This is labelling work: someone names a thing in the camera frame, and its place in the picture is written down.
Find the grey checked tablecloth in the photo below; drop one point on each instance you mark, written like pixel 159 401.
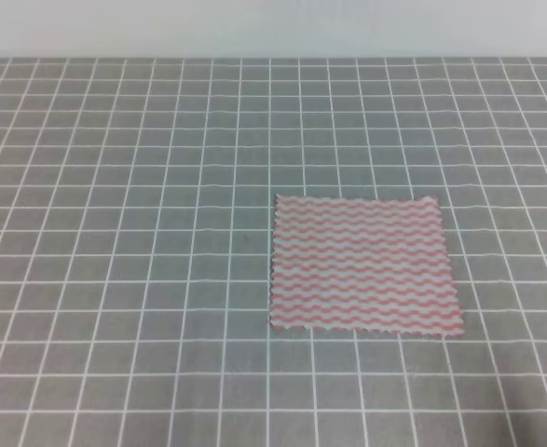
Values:
pixel 136 213

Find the pink wavy striped towel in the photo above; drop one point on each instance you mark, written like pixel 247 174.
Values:
pixel 362 264

